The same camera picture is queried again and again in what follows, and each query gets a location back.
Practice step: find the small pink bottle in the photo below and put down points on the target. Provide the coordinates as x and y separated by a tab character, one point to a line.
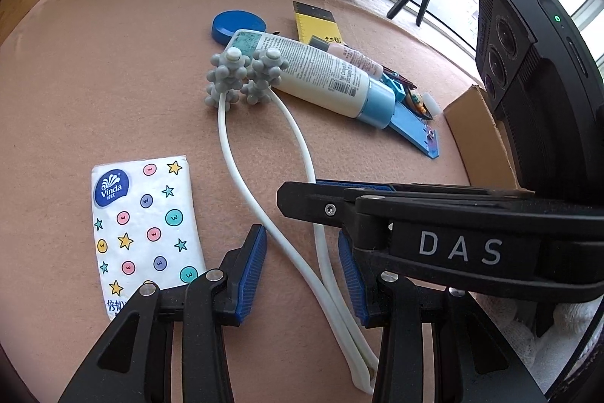
356	60

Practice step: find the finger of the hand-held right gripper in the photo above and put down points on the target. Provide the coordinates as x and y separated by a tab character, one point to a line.
354	183
311	202

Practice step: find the grey knobbed roller massager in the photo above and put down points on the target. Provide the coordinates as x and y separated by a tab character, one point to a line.
229	75

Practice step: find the small white cap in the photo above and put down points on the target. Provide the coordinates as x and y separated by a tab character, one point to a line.
432	105

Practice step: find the pink felt mat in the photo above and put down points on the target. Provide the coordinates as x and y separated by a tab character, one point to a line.
118	77

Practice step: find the white star-print tissue packet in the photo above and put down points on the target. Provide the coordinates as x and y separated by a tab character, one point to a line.
141	219

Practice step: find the yellow and black ruler card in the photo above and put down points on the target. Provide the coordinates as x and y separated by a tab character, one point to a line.
314	27

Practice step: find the cardboard box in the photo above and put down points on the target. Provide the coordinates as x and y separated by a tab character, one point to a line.
481	138

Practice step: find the round blue lid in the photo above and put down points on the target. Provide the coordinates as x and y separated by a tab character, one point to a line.
236	23

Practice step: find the person's right hand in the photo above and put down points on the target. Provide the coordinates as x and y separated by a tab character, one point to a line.
573	327

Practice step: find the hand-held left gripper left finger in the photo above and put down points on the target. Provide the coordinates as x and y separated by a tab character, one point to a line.
250	275

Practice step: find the white lotion tube blue cap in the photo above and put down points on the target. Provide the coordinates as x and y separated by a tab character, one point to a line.
311	70

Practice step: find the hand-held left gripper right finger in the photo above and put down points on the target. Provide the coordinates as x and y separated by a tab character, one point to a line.
353	289

